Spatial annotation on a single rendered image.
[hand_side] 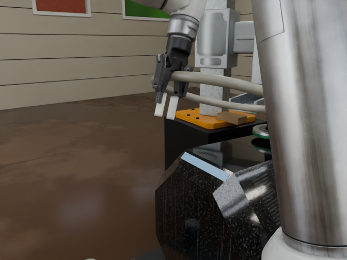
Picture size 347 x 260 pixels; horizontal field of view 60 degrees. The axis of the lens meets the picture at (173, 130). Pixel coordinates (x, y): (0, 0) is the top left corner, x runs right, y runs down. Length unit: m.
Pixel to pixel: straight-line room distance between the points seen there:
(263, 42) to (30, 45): 6.87
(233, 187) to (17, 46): 6.26
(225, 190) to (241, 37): 1.29
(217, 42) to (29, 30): 5.39
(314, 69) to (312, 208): 0.13
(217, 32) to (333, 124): 1.95
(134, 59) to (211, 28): 5.95
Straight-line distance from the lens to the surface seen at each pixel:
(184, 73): 0.86
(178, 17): 0.91
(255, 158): 1.43
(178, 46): 0.89
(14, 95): 7.12
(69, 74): 7.38
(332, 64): 0.32
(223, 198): 1.26
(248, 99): 1.46
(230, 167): 1.31
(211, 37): 2.23
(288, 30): 0.32
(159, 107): 0.87
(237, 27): 2.27
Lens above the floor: 1.34
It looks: 16 degrees down
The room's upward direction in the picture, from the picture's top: straight up
